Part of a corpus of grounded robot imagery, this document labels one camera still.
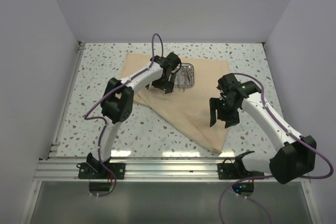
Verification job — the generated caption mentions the stainless steel tray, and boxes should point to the stainless steel tray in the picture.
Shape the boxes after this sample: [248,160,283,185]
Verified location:
[173,63,195,90]

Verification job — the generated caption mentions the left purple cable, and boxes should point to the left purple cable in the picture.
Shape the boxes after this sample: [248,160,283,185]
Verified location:
[83,33,165,197]

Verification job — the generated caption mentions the steel surgical scissors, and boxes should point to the steel surgical scissors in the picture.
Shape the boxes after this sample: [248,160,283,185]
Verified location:
[185,65,194,88]

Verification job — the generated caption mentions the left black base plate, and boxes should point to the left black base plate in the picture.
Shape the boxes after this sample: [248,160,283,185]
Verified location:
[76,163,126,179]

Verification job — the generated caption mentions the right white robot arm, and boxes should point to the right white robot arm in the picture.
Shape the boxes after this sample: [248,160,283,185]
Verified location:
[209,73,317,184]

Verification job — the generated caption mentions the aluminium mounting rail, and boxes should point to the aluminium mounting rail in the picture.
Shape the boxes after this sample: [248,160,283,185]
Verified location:
[33,155,310,183]

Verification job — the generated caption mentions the beige cloth wrap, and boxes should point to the beige cloth wrap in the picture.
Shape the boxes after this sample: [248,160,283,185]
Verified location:
[134,57,229,154]

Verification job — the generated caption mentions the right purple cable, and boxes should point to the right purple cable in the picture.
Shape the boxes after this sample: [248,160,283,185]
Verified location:
[219,72,332,224]

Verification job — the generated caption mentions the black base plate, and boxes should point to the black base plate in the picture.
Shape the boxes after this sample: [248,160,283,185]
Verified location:
[217,158,265,180]
[76,163,126,179]

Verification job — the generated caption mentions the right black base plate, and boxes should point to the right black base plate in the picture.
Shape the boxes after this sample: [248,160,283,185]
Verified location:
[217,158,265,180]

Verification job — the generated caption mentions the steel forceps with rings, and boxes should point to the steel forceps with rings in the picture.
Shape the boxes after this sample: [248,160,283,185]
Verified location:
[178,67,187,90]

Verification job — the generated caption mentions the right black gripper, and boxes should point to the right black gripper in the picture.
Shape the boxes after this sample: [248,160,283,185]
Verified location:
[210,97,239,129]

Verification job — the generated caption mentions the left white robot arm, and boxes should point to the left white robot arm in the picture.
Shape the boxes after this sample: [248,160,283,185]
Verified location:
[85,52,182,178]

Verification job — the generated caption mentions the purple cable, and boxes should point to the purple cable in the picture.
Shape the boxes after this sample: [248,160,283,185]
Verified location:
[219,72,332,224]
[83,33,165,197]

